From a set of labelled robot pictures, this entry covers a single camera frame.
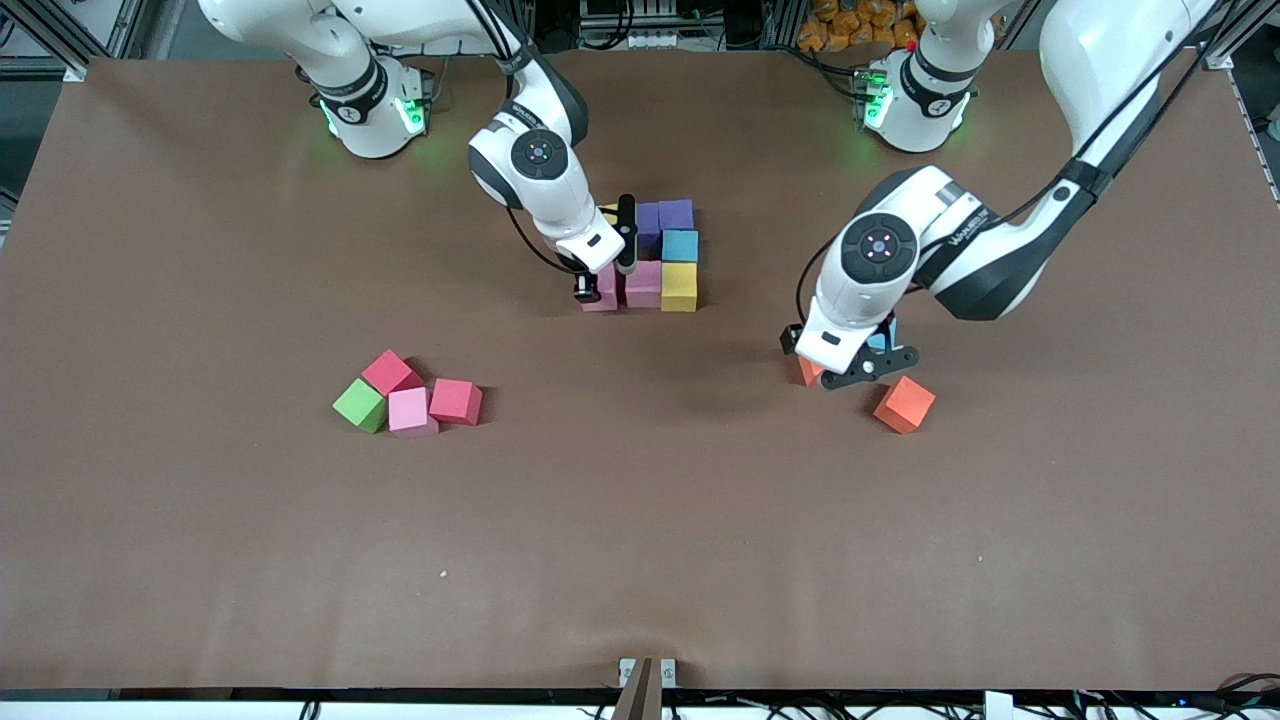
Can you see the small white device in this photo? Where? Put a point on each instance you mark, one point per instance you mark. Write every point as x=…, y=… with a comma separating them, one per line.
x=652, y=40

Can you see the aluminium frame profile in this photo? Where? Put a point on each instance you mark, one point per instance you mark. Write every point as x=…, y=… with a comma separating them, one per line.
x=75, y=72
x=1215, y=58

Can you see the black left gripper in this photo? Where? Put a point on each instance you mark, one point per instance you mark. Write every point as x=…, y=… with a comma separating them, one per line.
x=786, y=341

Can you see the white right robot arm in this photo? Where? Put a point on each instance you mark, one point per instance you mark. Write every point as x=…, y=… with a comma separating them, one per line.
x=560, y=205

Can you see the purple foam block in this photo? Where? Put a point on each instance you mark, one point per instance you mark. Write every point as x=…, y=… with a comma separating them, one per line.
x=677, y=213
x=648, y=228

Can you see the red foam block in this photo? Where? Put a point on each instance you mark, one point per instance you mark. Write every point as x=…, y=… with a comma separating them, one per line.
x=456, y=401
x=388, y=370

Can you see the blue foam block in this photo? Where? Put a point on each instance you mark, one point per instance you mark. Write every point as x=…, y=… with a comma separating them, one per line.
x=680, y=245
x=885, y=338

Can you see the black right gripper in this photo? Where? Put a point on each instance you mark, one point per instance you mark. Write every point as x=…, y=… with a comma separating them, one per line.
x=583, y=289

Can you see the pink foam block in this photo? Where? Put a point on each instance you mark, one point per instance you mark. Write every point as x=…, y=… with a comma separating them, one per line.
x=644, y=284
x=608, y=295
x=412, y=412

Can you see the green foam block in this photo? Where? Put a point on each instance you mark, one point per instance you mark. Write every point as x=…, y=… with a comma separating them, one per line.
x=360, y=405

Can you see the orange foam block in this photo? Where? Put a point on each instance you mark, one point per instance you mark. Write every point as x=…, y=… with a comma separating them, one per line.
x=808, y=372
x=904, y=404

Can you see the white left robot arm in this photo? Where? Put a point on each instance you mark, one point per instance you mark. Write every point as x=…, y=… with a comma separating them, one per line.
x=850, y=310

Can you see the bag of orange items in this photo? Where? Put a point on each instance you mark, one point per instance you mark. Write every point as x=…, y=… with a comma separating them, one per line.
x=850, y=25

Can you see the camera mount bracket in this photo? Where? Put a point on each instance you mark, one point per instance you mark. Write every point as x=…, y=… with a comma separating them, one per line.
x=640, y=695

